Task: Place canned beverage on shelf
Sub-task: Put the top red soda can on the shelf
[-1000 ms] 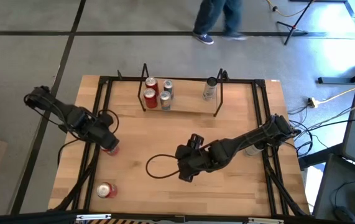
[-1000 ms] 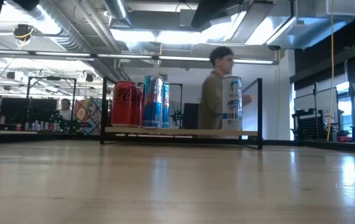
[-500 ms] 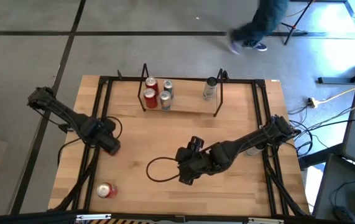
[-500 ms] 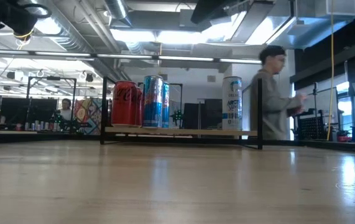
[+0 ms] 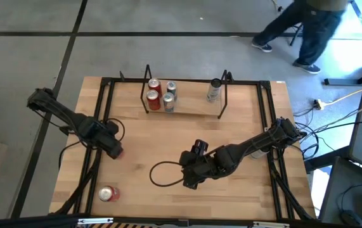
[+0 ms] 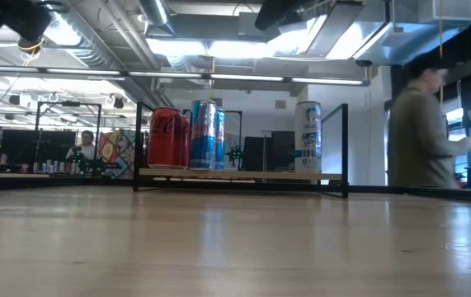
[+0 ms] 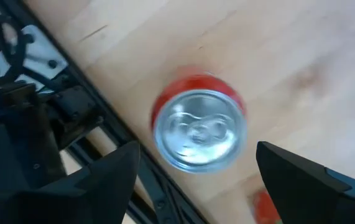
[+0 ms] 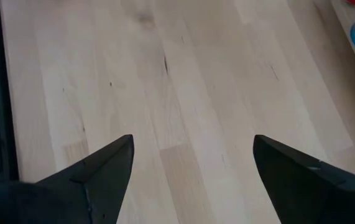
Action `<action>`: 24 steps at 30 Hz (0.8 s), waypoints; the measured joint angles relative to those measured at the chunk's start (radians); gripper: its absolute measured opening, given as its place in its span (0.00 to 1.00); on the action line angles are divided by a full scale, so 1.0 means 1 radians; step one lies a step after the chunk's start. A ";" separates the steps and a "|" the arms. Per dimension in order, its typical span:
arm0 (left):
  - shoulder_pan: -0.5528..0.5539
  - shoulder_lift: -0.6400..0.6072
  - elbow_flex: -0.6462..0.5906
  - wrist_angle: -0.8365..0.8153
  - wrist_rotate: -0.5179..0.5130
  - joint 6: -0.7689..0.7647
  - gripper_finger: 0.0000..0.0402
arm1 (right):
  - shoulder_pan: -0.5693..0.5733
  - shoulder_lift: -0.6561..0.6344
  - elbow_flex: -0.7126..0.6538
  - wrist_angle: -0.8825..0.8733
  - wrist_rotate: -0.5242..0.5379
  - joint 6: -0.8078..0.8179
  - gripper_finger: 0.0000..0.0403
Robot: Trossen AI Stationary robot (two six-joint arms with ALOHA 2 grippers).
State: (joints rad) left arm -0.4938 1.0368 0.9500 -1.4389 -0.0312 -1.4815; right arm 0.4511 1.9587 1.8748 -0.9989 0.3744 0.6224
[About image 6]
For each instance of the long ceiling light bar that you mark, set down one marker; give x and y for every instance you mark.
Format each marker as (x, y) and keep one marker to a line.
(165, 74)

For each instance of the standing person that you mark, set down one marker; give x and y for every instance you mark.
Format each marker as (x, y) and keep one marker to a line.
(420, 136)

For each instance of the white Celsius can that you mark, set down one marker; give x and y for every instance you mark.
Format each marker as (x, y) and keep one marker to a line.
(307, 140)

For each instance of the seated person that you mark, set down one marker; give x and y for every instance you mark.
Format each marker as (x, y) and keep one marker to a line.
(86, 150)

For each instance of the black aluminium table frame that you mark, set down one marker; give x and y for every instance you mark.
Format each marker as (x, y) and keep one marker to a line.
(53, 183)

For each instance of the silver air duct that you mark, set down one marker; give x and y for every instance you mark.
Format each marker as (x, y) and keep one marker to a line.
(156, 12)

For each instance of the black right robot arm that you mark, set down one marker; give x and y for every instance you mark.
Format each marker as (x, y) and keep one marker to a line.
(276, 12)

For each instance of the black background rig frame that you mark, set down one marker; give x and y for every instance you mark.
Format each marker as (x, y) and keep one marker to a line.
(235, 111)
(70, 103)

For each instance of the black background robot gripper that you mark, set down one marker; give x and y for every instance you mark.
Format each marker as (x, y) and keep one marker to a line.
(235, 156)

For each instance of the colourful patterned panel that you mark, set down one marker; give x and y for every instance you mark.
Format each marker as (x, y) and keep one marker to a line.
(113, 152)

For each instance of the black cabinet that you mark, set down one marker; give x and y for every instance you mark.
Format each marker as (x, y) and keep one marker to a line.
(276, 152)

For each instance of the black-framed wooden shelf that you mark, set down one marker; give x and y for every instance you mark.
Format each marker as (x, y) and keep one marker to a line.
(239, 175)

